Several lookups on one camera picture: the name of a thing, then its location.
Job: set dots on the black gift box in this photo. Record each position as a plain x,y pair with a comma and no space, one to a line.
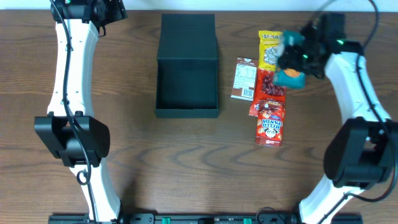
187,67

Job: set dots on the red dried cranberry bag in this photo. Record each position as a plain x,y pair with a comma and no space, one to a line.
266,90

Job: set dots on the red Hello Panda box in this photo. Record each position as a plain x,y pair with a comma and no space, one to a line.
270,123

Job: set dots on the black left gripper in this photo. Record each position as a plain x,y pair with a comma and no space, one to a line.
117,10

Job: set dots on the brown white snack box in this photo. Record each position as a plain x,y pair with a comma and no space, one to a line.
244,79

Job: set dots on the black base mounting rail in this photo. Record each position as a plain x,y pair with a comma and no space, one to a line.
149,218

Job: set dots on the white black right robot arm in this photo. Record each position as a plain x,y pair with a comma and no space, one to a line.
364,151

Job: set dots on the teal coconut cookie box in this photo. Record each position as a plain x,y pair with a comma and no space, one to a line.
290,79

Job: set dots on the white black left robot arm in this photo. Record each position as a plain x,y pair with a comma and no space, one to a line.
69,130

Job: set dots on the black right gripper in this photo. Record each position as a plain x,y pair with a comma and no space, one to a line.
288,58

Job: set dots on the yellow seed snack bag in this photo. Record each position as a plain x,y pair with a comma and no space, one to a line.
268,48

